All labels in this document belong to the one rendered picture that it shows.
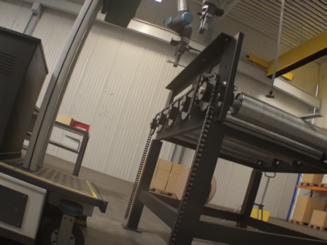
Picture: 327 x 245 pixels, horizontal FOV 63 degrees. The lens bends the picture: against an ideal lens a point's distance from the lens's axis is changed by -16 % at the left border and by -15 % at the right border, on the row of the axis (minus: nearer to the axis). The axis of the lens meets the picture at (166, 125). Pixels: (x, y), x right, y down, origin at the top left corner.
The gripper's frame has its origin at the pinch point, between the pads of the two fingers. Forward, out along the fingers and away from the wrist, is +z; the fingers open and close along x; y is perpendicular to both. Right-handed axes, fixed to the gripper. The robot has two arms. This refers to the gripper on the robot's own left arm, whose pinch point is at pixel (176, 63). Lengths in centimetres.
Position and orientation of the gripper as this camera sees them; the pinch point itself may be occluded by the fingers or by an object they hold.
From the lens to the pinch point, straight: 222.8
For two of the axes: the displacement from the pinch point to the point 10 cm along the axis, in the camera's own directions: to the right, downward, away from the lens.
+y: 9.3, 3.1, 1.8
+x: -2.2, 1.1, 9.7
